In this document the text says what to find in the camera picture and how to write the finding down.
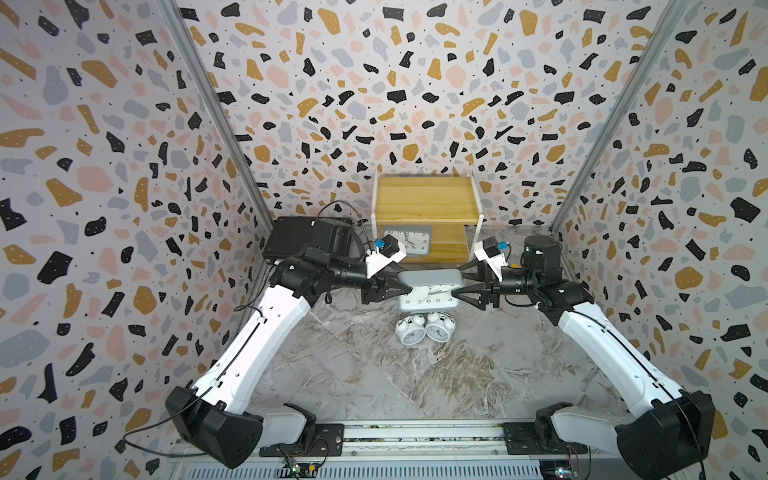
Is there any grey square alarm clock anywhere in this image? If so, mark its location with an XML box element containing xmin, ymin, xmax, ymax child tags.
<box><xmin>397</xmin><ymin>269</ymin><xmax>464</xmax><ymax>313</ymax></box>
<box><xmin>383</xmin><ymin>225</ymin><xmax>432</xmax><ymax>257</ymax></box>

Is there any wooden two-tier shelf white frame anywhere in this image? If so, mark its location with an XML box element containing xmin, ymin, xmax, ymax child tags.
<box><xmin>371</xmin><ymin>174</ymin><xmax>484</xmax><ymax>264</ymax></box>

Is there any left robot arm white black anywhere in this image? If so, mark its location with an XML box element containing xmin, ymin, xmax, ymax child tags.
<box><xmin>165</xmin><ymin>235</ymin><xmax>411</xmax><ymax>469</ymax></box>

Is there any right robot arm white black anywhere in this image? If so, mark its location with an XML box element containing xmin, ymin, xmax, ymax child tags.
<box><xmin>452</xmin><ymin>235</ymin><xmax>716</xmax><ymax>479</ymax></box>

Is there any white twin-bell clock left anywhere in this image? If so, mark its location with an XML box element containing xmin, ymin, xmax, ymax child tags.
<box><xmin>395</xmin><ymin>314</ymin><xmax>426</xmax><ymax>347</ymax></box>

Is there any white twin-bell clock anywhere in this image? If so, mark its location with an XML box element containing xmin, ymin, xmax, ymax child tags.
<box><xmin>395</xmin><ymin>314</ymin><xmax>426</xmax><ymax>347</ymax></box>
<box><xmin>425</xmin><ymin>312</ymin><xmax>456</xmax><ymax>344</ymax></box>

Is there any white twin-bell clock right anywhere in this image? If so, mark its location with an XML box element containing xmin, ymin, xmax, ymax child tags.
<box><xmin>425</xmin><ymin>312</ymin><xmax>456</xmax><ymax>344</ymax></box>

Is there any black case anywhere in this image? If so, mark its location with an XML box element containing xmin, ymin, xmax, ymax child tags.
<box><xmin>262</xmin><ymin>216</ymin><xmax>353</xmax><ymax>264</ymax></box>

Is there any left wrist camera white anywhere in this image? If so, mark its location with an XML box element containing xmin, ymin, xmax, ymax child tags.
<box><xmin>364</xmin><ymin>234</ymin><xmax>407</xmax><ymax>278</ymax></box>

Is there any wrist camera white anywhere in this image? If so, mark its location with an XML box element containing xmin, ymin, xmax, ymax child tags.
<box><xmin>473</xmin><ymin>237</ymin><xmax>509</xmax><ymax>281</ymax></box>
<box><xmin>364</xmin><ymin>234</ymin><xmax>407</xmax><ymax>278</ymax></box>

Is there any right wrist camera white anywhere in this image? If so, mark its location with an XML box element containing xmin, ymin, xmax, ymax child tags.
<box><xmin>473</xmin><ymin>237</ymin><xmax>509</xmax><ymax>281</ymax></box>

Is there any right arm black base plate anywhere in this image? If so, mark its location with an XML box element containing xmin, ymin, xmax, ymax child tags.
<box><xmin>501</xmin><ymin>421</ymin><xmax>587</xmax><ymax>455</ymax></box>

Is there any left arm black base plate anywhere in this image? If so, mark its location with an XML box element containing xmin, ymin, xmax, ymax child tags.
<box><xmin>258</xmin><ymin>423</ymin><xmax>345</xmax><ymax>458</ymax></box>

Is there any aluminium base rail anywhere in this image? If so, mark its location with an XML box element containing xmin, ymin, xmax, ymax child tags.
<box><xmin>168</xmin><ymin>420</ymin><xmax>635</xmax><ymax>479</ymax></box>

